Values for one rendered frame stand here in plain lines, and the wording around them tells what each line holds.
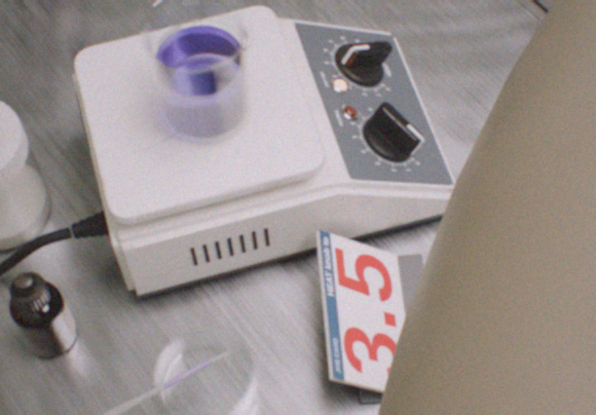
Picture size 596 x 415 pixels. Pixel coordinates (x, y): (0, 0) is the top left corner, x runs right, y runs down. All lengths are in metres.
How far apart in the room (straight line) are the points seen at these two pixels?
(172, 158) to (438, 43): 0.23
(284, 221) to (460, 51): 0.20
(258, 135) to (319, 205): 0.05
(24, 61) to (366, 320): 0.30
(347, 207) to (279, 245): 0.05
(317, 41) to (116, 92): 0.13
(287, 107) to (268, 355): 0.14
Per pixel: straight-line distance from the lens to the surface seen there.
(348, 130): 0.70
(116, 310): 0.73
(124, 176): 0.66
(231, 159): 0.66
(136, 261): 0.68
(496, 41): 0.82
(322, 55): 0.74
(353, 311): 0.68
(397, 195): 0.70
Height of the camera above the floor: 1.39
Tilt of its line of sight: 59 degrees down
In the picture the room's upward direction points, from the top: 5 degrees counter-clockwise
